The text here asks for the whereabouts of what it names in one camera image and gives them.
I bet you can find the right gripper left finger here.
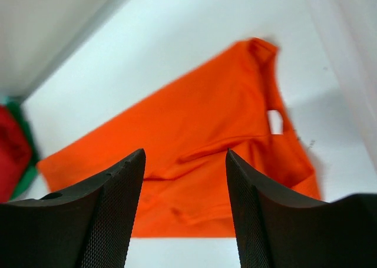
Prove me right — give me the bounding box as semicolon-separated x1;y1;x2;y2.
1;149;146;267

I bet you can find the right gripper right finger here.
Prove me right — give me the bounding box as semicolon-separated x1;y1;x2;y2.
226;151;376;267

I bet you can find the orange t shirt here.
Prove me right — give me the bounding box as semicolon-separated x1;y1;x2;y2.
38;38;320;237

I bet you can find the folded green t shirt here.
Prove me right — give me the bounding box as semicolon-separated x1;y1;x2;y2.
4;99;39;200

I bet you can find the folded red t shirt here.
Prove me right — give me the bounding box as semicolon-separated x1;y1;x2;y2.
1;106;20;203

